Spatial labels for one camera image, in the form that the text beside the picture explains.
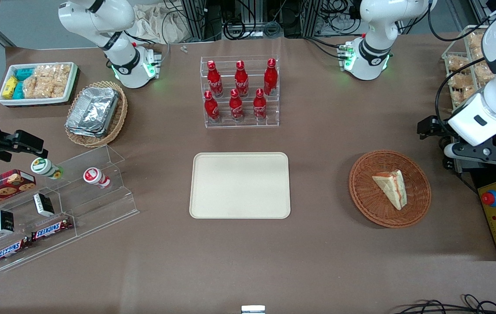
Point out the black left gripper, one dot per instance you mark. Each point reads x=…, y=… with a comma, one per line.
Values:
x=432, y=126

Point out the triangular white bread sandwich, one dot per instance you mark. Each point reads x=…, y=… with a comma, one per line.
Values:
x=394, y=187

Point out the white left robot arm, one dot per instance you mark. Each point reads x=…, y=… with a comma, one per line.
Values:
x=374, y=30

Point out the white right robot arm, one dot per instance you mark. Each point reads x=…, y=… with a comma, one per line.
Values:
x=117, y=35

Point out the white rectangular snack tray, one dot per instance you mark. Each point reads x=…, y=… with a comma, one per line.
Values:
x=72, y=83

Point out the brown wicker basket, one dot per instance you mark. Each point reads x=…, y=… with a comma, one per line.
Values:
x=374, y=205

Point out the light wicker basket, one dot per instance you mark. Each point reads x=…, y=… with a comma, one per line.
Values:
x=119, y=117

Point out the beige plastic tray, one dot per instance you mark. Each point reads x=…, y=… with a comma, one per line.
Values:
x=239, y=185

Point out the green-capped yogurt bottle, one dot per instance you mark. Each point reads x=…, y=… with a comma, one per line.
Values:
x=45, y=168

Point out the teal snack box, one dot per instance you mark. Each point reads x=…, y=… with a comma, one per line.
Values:
x=24, y=73
x=18, y=90

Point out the yellow snack box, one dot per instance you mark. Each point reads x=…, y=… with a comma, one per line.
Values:
x=9, y=87

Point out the small black box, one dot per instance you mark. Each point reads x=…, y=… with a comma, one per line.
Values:
x=4, y=221
x=43, y=205

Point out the clear rice cracker bag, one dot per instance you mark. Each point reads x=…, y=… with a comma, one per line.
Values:
x=42, y=89
x=53, y=72

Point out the red-capped yogurt bottle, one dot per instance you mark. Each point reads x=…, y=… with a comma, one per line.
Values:
x=95, y=176

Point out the stacked aluminium foil trays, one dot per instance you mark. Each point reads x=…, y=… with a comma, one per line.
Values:
x=93, y=111

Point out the brown snickers bar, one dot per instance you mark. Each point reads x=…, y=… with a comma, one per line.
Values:
x=51, y=229
x=10, y=250

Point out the red emergency stop button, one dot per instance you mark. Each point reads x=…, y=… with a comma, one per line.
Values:
x=490, y=198

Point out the clear acrylic stepped shelf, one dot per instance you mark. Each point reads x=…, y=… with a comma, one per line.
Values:
x=95, y=209

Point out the red cola bottle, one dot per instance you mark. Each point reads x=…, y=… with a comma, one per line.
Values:
x=214, y=80
x=236, y=107
x=270, y=78
x=241, y=80
x=259, y=107
x=211, y=109

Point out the clear acrylic bottle rack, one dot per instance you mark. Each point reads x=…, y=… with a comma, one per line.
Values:
x=239, y=124

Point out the beige crumpled cloth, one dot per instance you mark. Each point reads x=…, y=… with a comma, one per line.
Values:
x=160, y=24

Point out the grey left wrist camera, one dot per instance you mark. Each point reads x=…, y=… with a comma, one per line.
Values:
x=485, y=151

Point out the white silver edge bracket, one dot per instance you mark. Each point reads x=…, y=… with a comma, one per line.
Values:
x=253, y=309

